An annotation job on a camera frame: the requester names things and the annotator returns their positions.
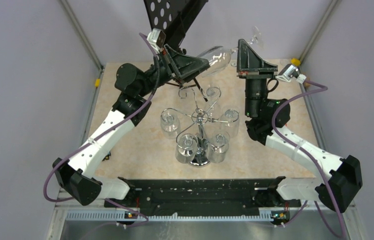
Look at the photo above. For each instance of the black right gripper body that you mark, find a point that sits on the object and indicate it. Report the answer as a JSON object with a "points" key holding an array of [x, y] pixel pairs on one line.
{"points": [[255, 94]]}

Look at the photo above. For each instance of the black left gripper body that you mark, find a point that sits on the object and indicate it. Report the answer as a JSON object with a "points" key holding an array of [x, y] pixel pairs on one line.
{"points": [[165, 73]]}

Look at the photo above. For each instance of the clear wine glass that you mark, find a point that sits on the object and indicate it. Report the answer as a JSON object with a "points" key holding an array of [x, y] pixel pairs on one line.
{"points": [[170, 123], [219, 56], [230, 120], [217, 147], [186, 149], [211, 107]]}

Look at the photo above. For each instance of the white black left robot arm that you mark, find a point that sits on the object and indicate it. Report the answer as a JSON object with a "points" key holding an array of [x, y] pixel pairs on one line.
{"points": [[75, 173]]}

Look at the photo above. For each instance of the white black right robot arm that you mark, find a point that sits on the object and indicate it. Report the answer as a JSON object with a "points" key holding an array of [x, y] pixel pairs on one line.
{"points": [[337, 180]]}

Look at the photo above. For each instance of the chrome wine glass rack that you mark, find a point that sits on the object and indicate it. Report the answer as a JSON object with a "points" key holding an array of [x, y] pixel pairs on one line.
{"points": [[197, 124]]}

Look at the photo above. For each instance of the yellow corner clip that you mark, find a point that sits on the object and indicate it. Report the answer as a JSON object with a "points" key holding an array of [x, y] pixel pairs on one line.
{"points": [[295, 62], [97, 83]]}

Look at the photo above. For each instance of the black music stand tripod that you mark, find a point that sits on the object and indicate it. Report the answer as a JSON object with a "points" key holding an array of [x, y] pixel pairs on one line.
{"points": [[174, 17]]}

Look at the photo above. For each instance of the blue owl sticker toy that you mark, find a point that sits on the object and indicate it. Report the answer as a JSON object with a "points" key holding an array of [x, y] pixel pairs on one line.
{"points": [[107, 157]]}

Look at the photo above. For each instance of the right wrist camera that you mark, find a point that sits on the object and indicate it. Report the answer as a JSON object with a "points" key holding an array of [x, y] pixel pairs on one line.
{"points": [[289, 72]]}

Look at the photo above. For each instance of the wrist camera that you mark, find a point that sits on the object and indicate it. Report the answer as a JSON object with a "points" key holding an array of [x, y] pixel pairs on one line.
{"points": [[289, 72], [157, 38]]}

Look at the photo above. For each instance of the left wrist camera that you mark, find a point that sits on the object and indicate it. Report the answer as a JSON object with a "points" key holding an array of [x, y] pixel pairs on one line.
{"points": [[157, 38]]}

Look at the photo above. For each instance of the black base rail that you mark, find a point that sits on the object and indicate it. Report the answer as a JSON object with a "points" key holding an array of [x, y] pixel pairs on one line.
{"points": [[204, 197]]}

